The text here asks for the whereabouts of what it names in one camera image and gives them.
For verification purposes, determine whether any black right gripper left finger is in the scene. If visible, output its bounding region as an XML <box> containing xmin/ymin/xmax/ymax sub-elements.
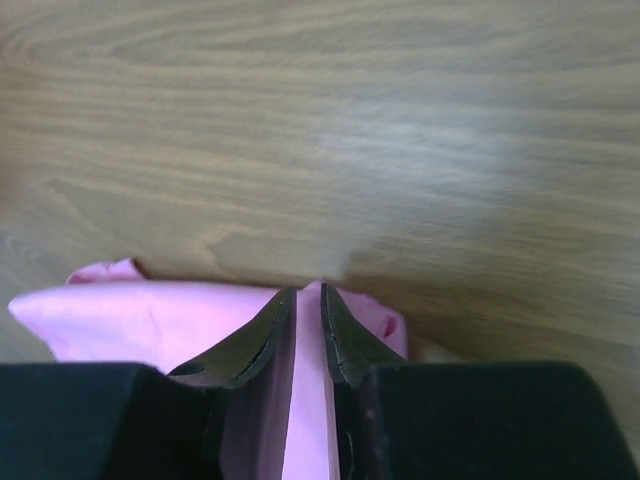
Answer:
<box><xmin>1</xmin><ymin>288</ymin><xmax>296</xmax><ymax>479</ymax></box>

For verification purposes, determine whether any light pink t shirt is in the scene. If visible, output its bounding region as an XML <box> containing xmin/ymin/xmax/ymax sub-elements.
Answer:
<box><xmin>9</xmin><ymin>260</ymin><xmax>407</xmax><ymax>479</ymax></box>

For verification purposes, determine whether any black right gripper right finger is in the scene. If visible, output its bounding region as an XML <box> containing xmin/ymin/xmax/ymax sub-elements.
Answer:
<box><xmin>320</xmin><ymin>285</ymin><xmax>639</xmax><ymax>479</ymax></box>

